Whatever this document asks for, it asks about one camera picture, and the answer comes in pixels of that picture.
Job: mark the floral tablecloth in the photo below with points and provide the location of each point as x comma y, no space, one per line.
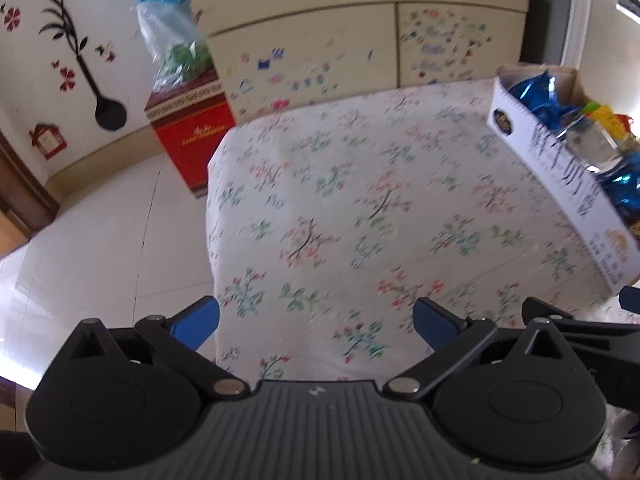
350,185

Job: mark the black vine wall sticker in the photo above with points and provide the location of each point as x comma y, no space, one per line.
107,110

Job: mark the cream cabinet with stickers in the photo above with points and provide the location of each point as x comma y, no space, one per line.
325,45

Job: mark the red house switch sticker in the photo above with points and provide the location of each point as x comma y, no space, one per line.
47,141

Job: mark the red cardboard box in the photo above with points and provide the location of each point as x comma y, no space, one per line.
190,135

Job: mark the clear plastic bag with greens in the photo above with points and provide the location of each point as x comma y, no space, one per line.
175,45

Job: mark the wooden door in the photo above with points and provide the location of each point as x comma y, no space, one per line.
20,190

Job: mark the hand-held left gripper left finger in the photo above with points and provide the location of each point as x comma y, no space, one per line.
195,320

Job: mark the silver foil snack packet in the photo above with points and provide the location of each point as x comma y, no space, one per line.
580,135

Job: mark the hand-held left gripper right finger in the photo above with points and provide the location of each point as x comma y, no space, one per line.
435,322

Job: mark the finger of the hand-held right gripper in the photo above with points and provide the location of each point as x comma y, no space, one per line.
631,299
600,334

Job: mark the yellow snack packet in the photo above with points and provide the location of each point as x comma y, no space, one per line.
617,127

